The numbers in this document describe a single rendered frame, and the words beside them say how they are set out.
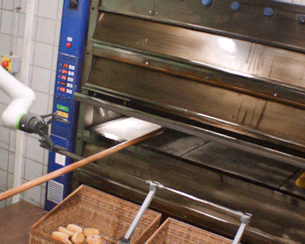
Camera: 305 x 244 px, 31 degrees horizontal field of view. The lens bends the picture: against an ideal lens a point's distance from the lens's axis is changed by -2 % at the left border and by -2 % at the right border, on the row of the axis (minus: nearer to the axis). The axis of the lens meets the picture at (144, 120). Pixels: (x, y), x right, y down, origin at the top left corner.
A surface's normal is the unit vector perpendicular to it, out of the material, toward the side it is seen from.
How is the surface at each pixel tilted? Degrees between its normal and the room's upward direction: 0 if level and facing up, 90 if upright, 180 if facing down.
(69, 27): 90
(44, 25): 90
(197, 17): 90
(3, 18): 90
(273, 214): 70
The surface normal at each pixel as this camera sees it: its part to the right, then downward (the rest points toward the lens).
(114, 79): -0.44, -0.16
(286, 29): -0.51, 0.18
